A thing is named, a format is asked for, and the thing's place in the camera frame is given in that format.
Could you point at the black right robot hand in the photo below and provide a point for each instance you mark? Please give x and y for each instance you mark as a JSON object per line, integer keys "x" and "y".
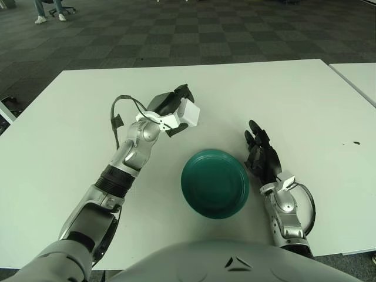
{"x": 267, "y": 161}

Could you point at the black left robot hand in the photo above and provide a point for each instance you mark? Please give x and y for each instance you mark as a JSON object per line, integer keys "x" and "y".
{"x": 164, "y": 102}

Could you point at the white charger block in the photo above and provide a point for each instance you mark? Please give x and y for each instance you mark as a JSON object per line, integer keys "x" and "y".
{"x": 191, "y": 113}

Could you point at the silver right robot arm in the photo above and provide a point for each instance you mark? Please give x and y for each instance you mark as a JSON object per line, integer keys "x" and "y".
{"x": 286, "y": 217}

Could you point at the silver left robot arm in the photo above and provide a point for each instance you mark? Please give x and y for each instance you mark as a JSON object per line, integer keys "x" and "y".
{"x": 117, "y": 182}

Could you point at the green round plate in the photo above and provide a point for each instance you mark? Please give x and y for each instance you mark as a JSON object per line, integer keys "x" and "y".
{"x": 214, "y": 185}

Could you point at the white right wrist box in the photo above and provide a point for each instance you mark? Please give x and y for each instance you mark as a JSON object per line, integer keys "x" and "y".
{"x": 285, "y": 180}

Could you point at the grey robot torso shell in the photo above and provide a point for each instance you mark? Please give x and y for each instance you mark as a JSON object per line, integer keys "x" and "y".
{"x": 235, "y": 261}

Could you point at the white neighbouring table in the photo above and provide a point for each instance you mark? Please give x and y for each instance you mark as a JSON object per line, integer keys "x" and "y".
{"x": 357, "y": 79}

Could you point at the black office chair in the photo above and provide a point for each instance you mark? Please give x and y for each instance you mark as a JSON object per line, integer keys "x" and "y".
{"x": 66, "y": 10}

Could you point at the seated person in jeans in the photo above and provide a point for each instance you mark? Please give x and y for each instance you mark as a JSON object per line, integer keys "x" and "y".
{"x": 41, "y": 11}

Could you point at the white side table edge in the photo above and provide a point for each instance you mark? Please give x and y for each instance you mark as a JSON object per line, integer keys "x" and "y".
{"x": 7, "y": 113}

